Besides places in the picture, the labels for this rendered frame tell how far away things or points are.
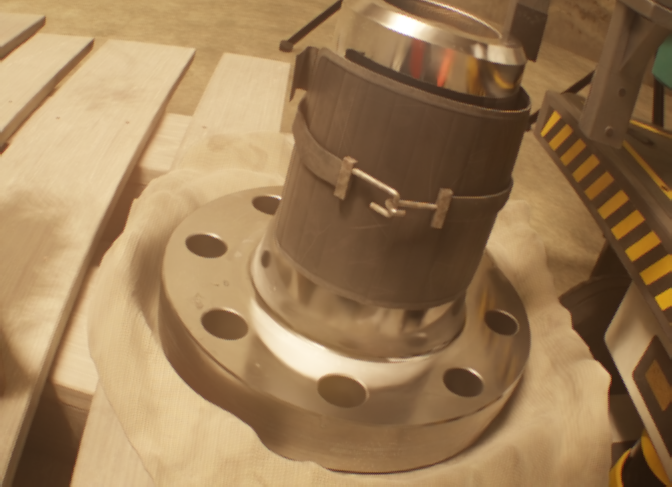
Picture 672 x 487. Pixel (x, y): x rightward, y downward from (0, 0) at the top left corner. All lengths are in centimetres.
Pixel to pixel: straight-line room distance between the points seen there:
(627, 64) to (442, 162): 13
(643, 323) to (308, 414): 24
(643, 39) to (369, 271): 21
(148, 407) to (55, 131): 42
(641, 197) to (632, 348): 11
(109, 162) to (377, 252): 36
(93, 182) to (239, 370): 30
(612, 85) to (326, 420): 24
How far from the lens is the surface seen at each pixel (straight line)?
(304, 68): 40
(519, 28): 47
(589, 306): 66
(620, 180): 51
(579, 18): 295
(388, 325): 42
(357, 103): 37
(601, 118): 35
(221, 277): 46
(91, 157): 69
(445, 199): 37
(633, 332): 50
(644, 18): 33
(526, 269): 64
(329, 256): 40
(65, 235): 58
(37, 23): 110
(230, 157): 65
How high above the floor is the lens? 47
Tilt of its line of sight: 30 degrees down
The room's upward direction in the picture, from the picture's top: 15 degrees clockwise
